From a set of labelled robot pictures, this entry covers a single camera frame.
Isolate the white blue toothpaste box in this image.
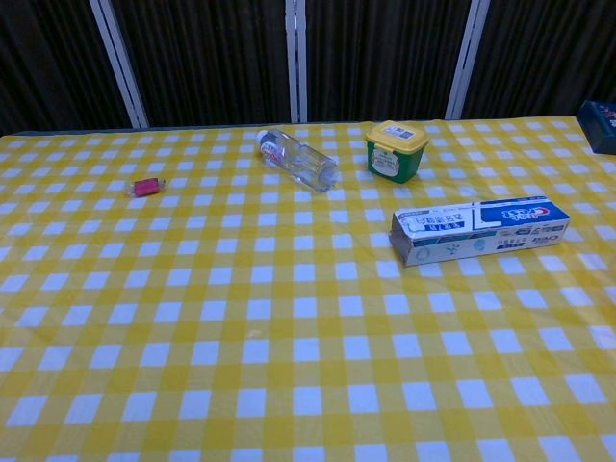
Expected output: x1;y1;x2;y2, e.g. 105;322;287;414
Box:
389;194;573;268

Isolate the yellow lidded jar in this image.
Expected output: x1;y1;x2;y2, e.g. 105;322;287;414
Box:
364;120;431;185

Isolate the dark blue printed box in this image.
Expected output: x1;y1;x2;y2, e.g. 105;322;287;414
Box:
577;99;616;156

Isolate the clear plastic water bottle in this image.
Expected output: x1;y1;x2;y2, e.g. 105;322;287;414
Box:
256;128;341;193

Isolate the yellow white checkered tablecloth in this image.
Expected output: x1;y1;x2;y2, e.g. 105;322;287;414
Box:
0;115;616;462

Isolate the pink wrapped candy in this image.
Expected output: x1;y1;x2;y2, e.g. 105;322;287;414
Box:
123;177;167;198

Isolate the dark pleated partition panel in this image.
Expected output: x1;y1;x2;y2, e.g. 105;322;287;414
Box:
111;0;293;129
462;0;616;119
0;0;132;137
304;0;472;124

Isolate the white partition frame post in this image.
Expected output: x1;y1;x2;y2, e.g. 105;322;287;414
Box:
285;0;308;124
444;0;491;121
90;0;148;129

